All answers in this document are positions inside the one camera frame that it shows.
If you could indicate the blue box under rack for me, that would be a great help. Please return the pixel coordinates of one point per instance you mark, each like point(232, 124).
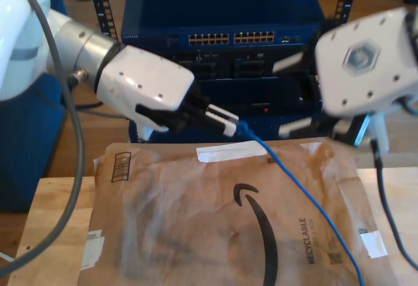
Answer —
point(261, 132)

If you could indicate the black rack server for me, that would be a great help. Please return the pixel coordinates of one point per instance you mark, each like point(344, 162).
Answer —
point(248, 65)

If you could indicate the brown paper mailer bag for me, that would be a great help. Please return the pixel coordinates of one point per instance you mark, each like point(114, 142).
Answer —
point(179, 217)

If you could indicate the blue sofa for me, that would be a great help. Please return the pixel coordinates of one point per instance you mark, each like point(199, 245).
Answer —
point(29, 152)

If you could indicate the black perforated rack frame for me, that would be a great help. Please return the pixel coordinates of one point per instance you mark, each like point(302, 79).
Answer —
point(104, 18)

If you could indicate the blue network switch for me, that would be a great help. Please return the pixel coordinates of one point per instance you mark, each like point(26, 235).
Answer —
point(222, 8)

